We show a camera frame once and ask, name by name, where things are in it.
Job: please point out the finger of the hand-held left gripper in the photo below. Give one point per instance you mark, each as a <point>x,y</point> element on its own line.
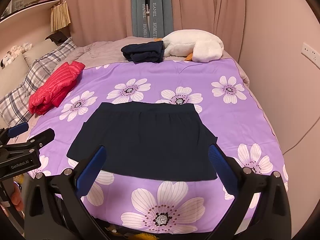
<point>37,137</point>
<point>17,129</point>

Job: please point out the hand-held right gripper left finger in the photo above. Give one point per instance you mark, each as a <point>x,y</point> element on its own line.
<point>91,171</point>

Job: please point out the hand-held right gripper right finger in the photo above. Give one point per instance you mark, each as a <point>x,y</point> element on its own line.
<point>223,171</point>

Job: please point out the navy zip jacket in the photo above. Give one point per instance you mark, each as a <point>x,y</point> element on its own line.
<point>150,140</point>

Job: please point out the person's left hand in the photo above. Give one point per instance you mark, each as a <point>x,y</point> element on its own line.
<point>17,197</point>

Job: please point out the beige pillow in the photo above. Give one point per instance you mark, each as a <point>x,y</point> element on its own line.
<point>40,49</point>
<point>12,77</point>

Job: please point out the red down jacket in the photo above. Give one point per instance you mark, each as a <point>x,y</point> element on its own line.
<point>55,87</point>

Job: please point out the grey plaid pillow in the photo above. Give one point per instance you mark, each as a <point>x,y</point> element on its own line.
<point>37,73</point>

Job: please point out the purple floral blanket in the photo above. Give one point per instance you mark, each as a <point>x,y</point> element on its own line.
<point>212,110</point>

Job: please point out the small plush toys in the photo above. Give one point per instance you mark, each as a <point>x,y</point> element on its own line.
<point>15,52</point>

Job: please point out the dark brown cloth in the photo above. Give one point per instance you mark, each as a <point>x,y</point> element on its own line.
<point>57,37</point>

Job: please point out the folded dark navy garment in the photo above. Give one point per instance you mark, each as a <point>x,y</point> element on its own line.
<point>142,52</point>

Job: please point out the white goose plush toy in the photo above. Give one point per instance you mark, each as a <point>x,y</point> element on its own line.
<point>195,45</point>

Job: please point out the pink curtain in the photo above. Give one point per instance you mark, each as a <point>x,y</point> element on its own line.
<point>100,10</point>

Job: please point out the grey-green printed curtain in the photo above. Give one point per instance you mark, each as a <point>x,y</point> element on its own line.
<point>152,7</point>

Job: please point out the white wall socket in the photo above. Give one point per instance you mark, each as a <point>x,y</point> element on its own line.
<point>311,52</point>

